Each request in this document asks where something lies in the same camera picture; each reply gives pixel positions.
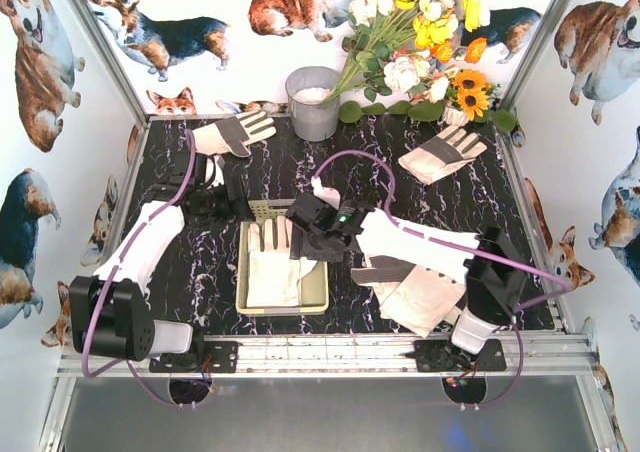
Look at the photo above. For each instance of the white grey work glove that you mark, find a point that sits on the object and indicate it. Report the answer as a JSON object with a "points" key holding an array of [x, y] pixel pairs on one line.
{"points": [[274, 279]]}

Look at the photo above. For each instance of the pale green storage basket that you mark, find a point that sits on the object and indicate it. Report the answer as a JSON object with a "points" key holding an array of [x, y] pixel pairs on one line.
{"points": [[314, 292]]}

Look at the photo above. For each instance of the white ribbed flower pot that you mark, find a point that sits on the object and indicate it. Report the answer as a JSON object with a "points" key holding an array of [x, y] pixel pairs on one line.
{"points": [[454, 116]]}

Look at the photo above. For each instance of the white grey glove back left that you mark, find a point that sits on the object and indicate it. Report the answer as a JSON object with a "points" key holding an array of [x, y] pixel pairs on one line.
{"points": [[234, 134]]}

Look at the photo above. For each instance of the white glove front right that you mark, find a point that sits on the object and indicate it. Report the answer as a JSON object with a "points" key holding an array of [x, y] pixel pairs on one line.
{"points": [[421, 301]]}

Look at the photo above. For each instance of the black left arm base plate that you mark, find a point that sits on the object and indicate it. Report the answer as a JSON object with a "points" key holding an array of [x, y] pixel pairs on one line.
{"points": [[202, 356]]}

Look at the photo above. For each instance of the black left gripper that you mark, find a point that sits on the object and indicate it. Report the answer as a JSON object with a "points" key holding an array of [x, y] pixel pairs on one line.
{"points": [[232, 187]]}

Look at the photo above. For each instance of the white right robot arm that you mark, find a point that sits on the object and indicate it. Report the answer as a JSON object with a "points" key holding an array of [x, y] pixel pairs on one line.
{"points": [[486, 264]]}

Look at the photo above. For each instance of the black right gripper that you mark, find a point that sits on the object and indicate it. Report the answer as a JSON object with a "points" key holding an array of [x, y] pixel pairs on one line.
{"points": [[310, 237]]}

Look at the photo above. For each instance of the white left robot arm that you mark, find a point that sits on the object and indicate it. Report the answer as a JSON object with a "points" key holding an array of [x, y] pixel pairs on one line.
{"points": [[110, 316]]}

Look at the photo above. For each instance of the white glove front centre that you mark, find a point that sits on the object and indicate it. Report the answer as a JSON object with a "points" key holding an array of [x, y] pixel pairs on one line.
{"points": [[381, 270]]}

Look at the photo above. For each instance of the artificial flower bouquet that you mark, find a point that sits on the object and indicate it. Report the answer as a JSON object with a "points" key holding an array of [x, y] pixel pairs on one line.
{"points": [[427, 50]]}

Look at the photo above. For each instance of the white grey glove back right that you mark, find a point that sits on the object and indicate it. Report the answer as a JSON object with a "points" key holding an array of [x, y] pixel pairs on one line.
{"points": [[442, 155]]}

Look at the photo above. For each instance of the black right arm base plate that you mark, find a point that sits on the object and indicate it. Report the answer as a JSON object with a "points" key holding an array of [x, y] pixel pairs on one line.
{"points": [[442, 356]]}

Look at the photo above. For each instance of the grey metal bucket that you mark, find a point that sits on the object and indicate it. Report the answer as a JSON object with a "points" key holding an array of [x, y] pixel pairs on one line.
{"points": [[314, 113]]}

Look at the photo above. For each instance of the aluminium front frame rail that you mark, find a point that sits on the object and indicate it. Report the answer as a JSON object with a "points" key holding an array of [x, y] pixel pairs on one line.
{"points": [[385, 355]]}

